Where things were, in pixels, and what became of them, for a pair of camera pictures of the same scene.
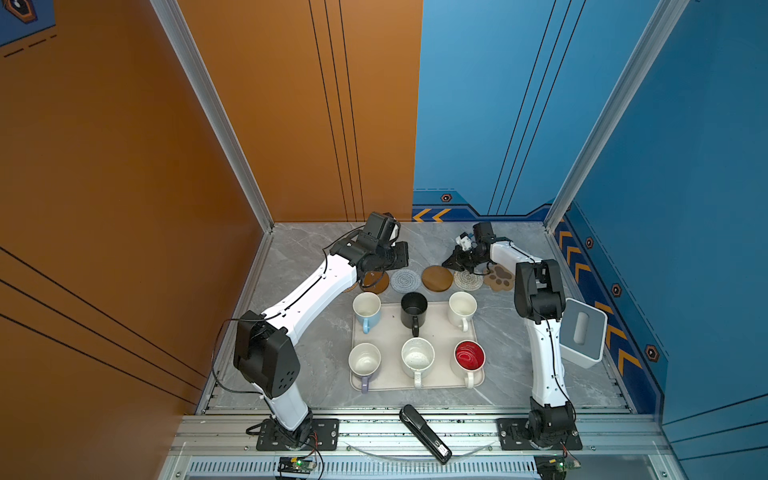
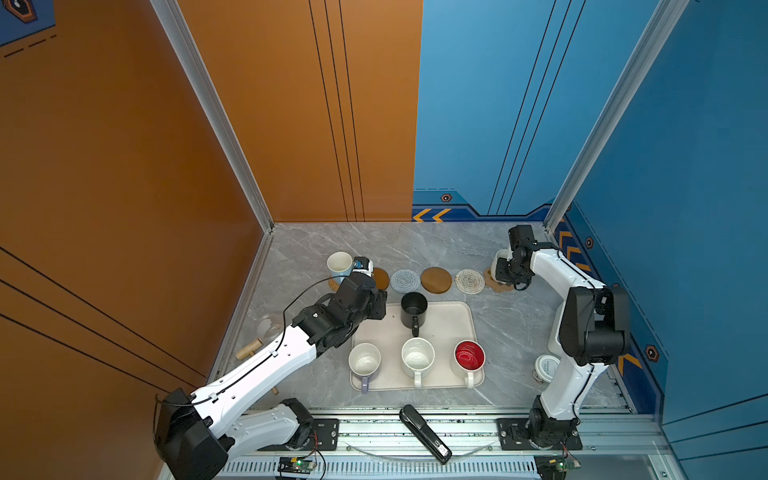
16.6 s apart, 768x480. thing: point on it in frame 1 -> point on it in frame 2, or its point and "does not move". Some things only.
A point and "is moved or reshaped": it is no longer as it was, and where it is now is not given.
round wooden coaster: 437,278 does not move
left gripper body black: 391,257 -> 375,309
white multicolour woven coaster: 467,281 does not move
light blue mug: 366,307 is moved or reshaped
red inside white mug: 467,360 does not move
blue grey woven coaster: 405,281 does not move
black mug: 413,311 does not move
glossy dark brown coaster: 371,277 does not move
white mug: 462,307 -> 503,254
